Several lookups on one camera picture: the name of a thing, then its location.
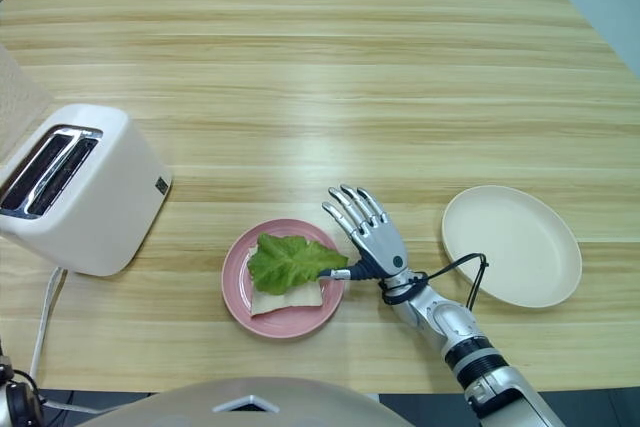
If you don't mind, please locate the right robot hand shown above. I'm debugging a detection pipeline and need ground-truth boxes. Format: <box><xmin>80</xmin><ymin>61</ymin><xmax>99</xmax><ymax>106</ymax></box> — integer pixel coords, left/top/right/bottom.
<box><xmin>318</xmin><ymin>184</ymin><xmax>409</xmax><ymax>283</ymax></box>

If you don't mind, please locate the green lettuce leaf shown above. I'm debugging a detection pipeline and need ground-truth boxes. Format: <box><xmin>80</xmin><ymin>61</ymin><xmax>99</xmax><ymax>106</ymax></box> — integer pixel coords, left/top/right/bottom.
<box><xmin>246</xmin><ymin>232</ymin><xmax>350</xmax><ymax>296</ymax></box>

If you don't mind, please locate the bread slice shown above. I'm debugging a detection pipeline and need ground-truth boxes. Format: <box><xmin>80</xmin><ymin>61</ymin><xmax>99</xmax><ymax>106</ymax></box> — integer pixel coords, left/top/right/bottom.
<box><xmin>248</xmin><ymin>245</ymin><xmax>324</xmax><ymax>318</ymax></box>

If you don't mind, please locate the pink plate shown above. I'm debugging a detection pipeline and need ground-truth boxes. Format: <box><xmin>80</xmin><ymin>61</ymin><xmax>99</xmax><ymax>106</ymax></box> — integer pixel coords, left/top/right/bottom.
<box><xmin>221</xmin><ymin>218</ymin><xmax>347</xmax><ymax>340</ymax></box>

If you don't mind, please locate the cream plate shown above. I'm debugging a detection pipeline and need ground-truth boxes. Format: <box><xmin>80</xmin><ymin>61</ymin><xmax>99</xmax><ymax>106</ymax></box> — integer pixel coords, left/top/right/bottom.
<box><xmin>440</xmin><ymin>184</ymin><xmax>584</xmax><ymax>310</ymax></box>

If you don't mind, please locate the robot body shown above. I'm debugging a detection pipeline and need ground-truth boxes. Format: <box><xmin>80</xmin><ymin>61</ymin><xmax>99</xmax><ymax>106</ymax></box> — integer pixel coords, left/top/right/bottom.
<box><xmin>74</xmin><ymin>375</ymin><xmax>417</xmax><ymax>427</ymax></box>

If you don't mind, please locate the cream toaster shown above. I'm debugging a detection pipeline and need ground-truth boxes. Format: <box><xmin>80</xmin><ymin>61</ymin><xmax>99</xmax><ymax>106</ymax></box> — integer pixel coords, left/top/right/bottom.
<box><xmin>0</xmin><ymin>103</ymin><xmax>174</xmax><ymax>278</ymax></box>

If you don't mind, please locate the black cable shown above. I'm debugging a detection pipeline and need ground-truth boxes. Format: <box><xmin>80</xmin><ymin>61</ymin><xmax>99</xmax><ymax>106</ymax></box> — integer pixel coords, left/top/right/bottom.
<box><xmin>378</xmin><ymin>252</ymin><xmax>490</xmax><ymax>310</ymax></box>

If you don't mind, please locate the white cord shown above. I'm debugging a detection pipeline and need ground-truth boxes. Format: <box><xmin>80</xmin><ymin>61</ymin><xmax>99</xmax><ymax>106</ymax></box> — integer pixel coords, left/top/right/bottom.
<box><xmin>28</xmin><ymin>266</ymin><xmax>69</xmax><ymax>384</ymax></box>

